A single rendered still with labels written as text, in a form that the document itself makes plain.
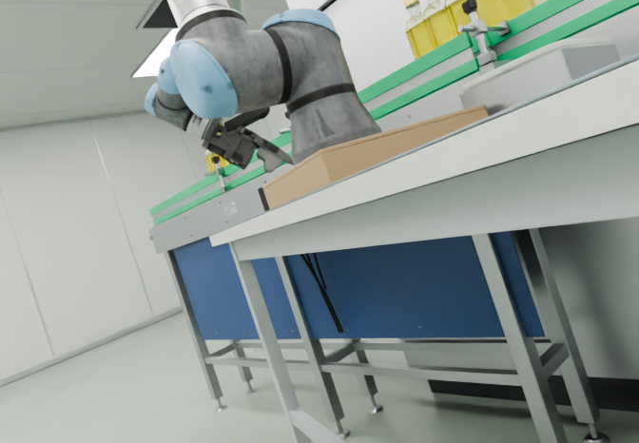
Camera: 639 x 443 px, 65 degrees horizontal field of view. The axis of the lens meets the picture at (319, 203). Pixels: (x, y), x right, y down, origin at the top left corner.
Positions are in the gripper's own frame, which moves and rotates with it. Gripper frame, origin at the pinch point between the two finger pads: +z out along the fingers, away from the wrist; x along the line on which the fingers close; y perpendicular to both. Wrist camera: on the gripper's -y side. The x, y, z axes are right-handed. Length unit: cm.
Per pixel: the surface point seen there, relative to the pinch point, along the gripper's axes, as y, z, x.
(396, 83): -24.6, 13.0, 11.9
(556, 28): -40, 32, 35
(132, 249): 95, -105, -553
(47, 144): 24, -247, -525
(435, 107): -20.3, 21.5, 20.5
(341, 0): -58, -7, -30
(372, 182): 11, 6, 67
